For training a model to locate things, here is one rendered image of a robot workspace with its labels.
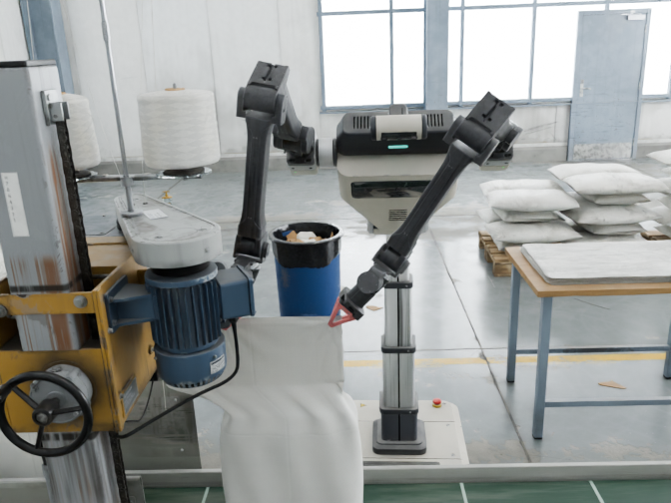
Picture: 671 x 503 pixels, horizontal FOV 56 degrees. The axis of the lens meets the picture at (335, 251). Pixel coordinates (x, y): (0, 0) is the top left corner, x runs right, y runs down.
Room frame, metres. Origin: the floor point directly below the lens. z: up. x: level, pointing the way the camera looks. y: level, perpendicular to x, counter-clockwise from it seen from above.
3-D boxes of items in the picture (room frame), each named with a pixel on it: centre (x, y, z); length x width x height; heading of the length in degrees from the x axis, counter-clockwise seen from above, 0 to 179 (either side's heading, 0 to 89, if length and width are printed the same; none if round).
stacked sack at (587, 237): (4.75, -2.13, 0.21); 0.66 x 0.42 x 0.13; 85
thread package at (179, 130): (1.40, 0.33, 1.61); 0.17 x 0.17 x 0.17
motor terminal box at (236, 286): (1.30, 0.23, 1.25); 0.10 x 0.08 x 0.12; 23
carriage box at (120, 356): (1.29, 0.56, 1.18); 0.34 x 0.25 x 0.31; 178
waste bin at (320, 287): (3.87, 0.18, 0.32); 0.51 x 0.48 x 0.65; 178
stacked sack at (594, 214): (4.78, -2.14, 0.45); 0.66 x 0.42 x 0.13; 93
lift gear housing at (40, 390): (1.10, 0.55, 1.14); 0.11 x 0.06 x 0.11; 88
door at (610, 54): (9.37, -4.02, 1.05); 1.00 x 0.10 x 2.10; 88
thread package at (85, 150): (1.41, 0.59, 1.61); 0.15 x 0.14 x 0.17; 88
